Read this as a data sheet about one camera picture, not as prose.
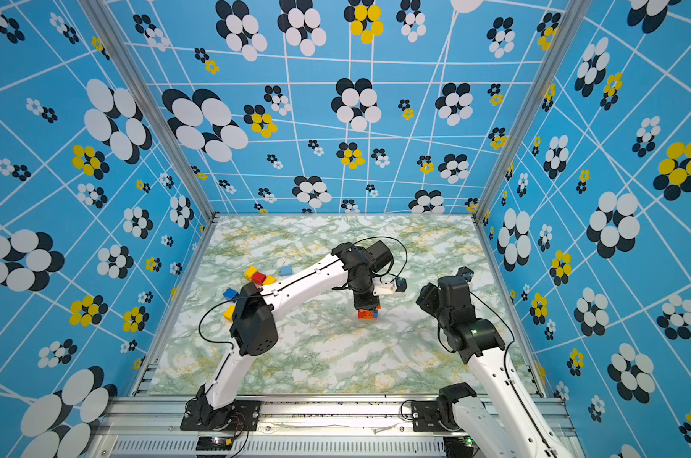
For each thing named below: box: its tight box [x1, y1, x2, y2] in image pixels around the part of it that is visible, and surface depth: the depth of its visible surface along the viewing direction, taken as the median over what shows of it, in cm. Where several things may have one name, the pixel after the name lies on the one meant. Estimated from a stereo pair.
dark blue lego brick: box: [223, 287, 239, 304], surface depth 97 cm
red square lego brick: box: [251, 270, 268, 286], surface depth 101 cm
